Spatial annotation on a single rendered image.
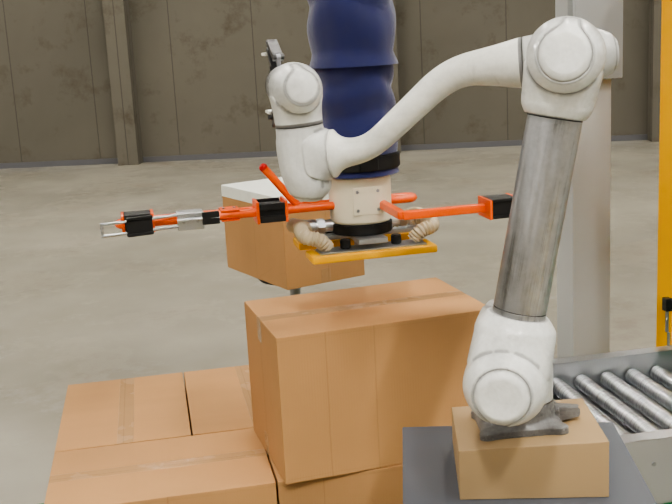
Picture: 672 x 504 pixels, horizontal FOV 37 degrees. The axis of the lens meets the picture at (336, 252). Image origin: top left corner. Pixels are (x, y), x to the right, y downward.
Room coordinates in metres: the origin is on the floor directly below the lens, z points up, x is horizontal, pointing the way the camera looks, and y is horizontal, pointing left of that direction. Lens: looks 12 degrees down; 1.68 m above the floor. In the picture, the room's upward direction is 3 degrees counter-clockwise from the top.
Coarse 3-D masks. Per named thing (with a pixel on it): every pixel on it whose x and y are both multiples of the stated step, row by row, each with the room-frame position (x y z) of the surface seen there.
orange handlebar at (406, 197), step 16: (224, 208) 2.61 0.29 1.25; (240, 208) 2.64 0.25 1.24; (288, 208) 2.62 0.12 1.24; (304, 208) 2.63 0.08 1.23; (320, 208) 2.64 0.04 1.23; (384, 208) 2.57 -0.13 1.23; (432, 208) 2.46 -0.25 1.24; (448, 208) 2.46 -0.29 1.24; (464, 208) 2.47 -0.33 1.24; (480, 208) 2.48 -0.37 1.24; (160, 224) 2.55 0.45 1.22
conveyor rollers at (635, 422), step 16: (656, 368) 3.14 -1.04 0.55; (560, 384) 3.03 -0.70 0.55; (576, 384) 3.09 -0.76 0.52; (592, 384) 3.02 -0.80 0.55; (608, 384) 3.06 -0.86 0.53; (624, 384) 3.00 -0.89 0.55; (640, 384) 3.04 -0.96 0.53; (656, 384) 2.98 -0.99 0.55; (608, 400) 2.88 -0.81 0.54; (624, 400) 2.96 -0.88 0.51; (640, 400) 2.87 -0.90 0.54; (656, 400) 2.94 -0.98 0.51; (624, 416) 2.77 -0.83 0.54; (640, 416) 2.73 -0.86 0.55; (656, 416) 2.76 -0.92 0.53; (624, 432) 2.62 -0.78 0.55; (640, 432) 2.67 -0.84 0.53
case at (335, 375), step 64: (256, 320) 2.63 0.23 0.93; (320, 320) 2.55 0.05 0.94; (384, 320) 2.52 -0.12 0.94; (448, 320) 2.54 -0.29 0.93; (256, 384) 2.70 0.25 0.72; (320, 384) 2.44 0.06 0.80; (384, 384) 2.49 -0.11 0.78; (448, 384) 2.54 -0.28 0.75; (320, 448) 2.44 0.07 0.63; (384, 448) 2.49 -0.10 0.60
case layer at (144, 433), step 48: (96, 384) 3.29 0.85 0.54; (144, 384) 3.26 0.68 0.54; (192, 384) 3.24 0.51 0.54; (240, 384) 3.21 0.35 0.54; (96, 432) 2.85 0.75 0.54; (144, 432) 2.83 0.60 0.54; (192, 432) 2.81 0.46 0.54; (240, 432) 2.79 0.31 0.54; (96, 480) 2.50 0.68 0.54; (144, 480) 2.49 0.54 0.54; (192, 480) 2.47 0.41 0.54; (240, 480) 2.45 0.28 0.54; (336, 480) 2.46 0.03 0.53; (384, 480) 2.48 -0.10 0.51
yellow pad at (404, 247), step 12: (348, 240) 2.58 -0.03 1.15; (396, 240) 2.60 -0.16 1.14; (408, 240) 2.64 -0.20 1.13; (312, 252) 2.58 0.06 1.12; (324, 252) 2.55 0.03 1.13; (336, 252) 2.54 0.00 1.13; (348, 252) 2.55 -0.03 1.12; (360, 252) 2.55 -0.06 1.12; (372, 252) 2.55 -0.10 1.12; (384, 252) 2.56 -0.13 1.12; (396, 252) 2.56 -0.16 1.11; (408, 252) 2.57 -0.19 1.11; (420, 252) 2.58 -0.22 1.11
